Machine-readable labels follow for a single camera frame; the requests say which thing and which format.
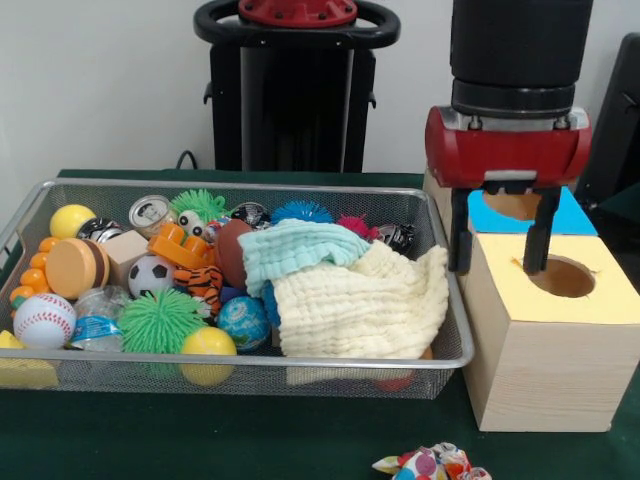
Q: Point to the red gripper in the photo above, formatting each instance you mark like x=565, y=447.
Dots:
x=510, y=150

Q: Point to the colourful patterned cloth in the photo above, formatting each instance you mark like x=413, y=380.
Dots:
x=430, y=465

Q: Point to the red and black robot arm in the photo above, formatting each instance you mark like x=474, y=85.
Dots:
x=520, y=45

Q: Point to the wooden box with three holes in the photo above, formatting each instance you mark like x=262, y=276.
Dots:
x=550, y=375

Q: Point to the silver mesh bin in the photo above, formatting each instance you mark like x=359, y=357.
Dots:
x=125, y=380

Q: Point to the green cloth side table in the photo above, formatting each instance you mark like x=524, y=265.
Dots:
x=627, y=197

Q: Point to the cream waffle cloth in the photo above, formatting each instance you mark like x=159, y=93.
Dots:
x=360, y=310

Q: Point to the black chair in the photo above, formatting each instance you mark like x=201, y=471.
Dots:
x=617, y=125

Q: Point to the light blue waffle cloth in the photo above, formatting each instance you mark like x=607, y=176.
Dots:
x=295, y=245

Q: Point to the brown toy football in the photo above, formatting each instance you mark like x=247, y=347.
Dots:
x=230, y=252

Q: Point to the blue globe ball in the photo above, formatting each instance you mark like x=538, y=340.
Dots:
x=242, y=322

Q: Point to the yellow ball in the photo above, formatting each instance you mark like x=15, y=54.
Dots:
x=207, y=342

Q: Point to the dark green table cloth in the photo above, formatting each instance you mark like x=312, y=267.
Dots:
x=250, y=440

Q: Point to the small soccer ball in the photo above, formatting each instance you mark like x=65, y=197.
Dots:
x=152, y=275

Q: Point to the green spiky rubber ball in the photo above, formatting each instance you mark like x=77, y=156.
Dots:
x=160, y=320

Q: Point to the plain wooden cube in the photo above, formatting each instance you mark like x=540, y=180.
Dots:
x=125, y=250

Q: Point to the round wooden burger toy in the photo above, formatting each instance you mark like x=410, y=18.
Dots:
x=75, y=267

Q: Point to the white baseball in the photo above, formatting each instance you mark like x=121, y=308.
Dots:
x=45, y=320

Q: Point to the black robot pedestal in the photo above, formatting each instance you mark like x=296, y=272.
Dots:
x=295, y=110

